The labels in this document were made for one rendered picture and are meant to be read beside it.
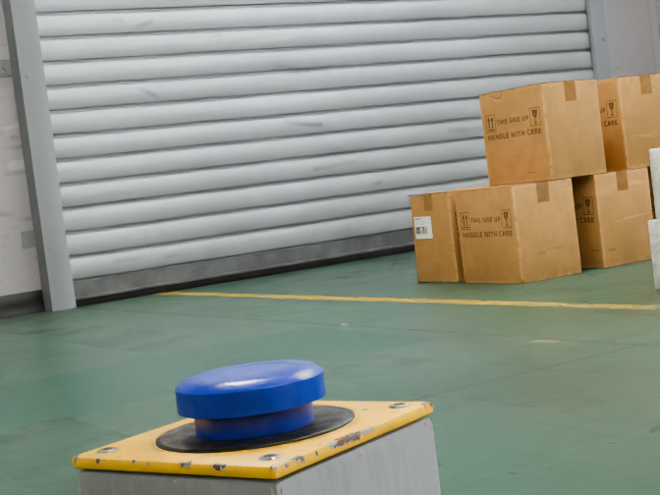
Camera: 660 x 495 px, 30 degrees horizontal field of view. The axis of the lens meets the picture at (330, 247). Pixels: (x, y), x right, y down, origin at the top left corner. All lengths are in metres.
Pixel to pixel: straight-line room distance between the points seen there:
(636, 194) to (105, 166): 2.25
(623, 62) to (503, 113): 3.07
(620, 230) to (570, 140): 0.35
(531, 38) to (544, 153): 2.68
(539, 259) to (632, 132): 0.59
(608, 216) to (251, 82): 2.11
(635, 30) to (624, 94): 3.00
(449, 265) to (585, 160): 0.57
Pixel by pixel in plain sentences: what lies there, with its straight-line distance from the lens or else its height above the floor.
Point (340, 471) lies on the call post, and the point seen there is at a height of 0.31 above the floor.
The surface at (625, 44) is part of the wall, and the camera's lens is 7.05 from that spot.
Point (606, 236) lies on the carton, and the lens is 4.00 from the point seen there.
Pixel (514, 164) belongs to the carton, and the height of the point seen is 0.36.
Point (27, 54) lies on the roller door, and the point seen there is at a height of 1.04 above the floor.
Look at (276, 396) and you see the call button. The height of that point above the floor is 0.33.
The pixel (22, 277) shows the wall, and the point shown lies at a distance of 5.17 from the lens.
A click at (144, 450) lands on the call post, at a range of 0.33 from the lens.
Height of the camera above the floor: 0.38
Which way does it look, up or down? 3 degrees down
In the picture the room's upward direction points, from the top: 7 degrees counter-clockwise
